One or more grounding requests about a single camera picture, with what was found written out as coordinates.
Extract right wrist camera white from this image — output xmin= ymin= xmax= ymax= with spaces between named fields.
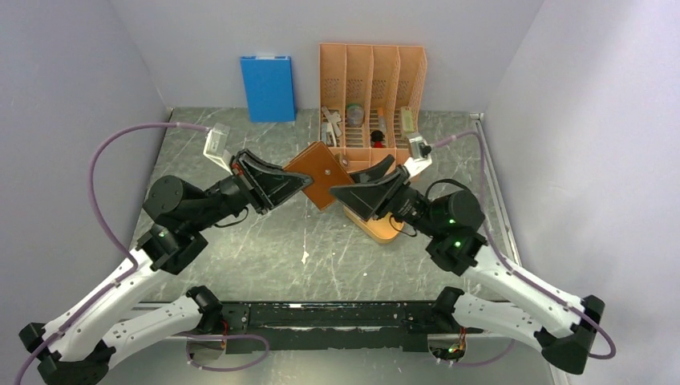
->
xmin=403 ymin=132 xmax=433 ymax=178

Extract grey round tin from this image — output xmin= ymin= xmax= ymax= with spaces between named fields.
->
xmin=346 ymin=103 xmax=365 ymax=128

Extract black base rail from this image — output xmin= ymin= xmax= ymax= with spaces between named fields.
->
xmin=168 ymin=300 xmax=484 ymax=355

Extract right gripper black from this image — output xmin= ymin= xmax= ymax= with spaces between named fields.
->
xmin=328 ymin=155 xmax=443 ymax=238

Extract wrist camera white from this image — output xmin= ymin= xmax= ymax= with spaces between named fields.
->
xmin=403 ymin=132 xmax=433 ymax=178
xmin=202 ymin=124 xmax=232 ymax=174

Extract yellow oval tray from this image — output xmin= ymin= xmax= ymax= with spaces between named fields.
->
xmin=343 ymin=206 xmax=404 ymax=245

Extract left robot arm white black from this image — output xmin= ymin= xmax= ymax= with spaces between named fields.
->
xmin=19 ymin=149 xmax=313 ymax=384

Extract blue box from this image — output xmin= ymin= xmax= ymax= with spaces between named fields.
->
xmin=240 ymin=55 xmax=296 ymax=123

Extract black red small object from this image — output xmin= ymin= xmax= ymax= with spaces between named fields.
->
xmin=370 ymin=130 xmax=386 ymax=148

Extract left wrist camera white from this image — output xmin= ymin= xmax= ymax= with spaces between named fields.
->
xmin=202 ymin=124 xmax=232 ymax=174

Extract green eraser block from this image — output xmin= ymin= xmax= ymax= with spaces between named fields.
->
xmin=399 ymin=106 xmax=416 ymax=136

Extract orange glue stick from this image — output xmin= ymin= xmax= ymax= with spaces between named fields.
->
xmin=376 ymin=107 xmax=387 ymax=135

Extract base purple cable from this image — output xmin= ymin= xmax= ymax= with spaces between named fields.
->
xmin=183 ymin=331 xmax=272 ymax=373
xmin=432 ymin=339 xmax=516 ymax=369

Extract orange desk organizer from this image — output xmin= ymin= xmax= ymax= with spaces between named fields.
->
xmin=317 ymin=43 xmax=427 ymax=170

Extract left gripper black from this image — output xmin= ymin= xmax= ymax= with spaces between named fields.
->
xmin=188 ymin=147 xmax=313 ymax=230

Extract brown leather card holder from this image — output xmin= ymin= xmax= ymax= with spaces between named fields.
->
xmin=283 ymin=141 xmax=354 ymax=211

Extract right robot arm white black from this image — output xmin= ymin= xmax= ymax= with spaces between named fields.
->
xmin=330 ymin=160 xmax=605 ymax=375

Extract grey metal clips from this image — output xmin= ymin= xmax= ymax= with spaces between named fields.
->
xmin=320 ymin=106 xmax=342 ymax=147

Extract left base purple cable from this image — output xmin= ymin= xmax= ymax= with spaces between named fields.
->
xmin=183 ymin=331 xmax=272 ymax=373

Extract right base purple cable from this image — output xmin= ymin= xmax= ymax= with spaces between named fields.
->
xmin=432 ymin=339 xmax=516 ymax=369

